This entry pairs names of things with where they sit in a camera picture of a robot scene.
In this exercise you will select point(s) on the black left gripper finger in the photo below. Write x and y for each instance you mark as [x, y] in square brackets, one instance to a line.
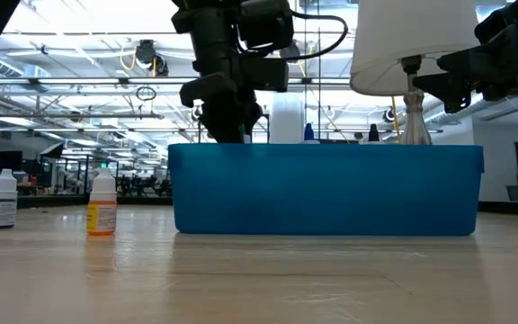
[225, 128]
[251, 118]

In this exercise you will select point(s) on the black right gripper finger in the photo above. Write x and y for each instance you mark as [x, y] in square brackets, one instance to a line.
[430, 82]
[466, 81]

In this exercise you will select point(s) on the large blue dropper bottle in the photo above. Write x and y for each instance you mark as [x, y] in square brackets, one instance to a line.
[309, 132]

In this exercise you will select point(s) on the large black dropper bottle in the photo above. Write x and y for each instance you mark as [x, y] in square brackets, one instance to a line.
[373, 134]

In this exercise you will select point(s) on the small bottle orange label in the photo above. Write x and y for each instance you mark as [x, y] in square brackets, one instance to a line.
[101, 216]

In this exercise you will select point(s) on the small bottle purple label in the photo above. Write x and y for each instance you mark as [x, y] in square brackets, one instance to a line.
[1, 211]

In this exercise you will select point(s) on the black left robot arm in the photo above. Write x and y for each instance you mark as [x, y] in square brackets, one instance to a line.
[214, 18]

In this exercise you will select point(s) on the white column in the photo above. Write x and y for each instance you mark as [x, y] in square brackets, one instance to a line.
[286, 117]

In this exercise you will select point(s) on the table lamp white shade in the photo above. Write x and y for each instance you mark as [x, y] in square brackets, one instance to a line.
[398, 36]

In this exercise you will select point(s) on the blue plastic bin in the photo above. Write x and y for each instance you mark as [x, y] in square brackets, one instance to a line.
[322, 189]

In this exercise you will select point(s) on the black monitor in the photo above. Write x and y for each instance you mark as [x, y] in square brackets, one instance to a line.
[6, 161]

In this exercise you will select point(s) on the silver air duct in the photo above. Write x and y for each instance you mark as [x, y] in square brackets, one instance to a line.
[457, 116]

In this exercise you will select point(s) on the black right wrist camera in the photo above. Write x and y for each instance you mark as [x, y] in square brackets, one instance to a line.
[511, 24]

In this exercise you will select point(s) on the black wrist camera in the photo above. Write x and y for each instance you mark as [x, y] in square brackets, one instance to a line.
[511, 24]
[265, 74]

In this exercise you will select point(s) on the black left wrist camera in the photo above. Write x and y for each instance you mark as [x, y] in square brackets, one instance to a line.
[265, 74]

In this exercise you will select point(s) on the black aluminium table frame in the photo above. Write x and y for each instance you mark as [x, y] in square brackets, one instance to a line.
[142, 202]

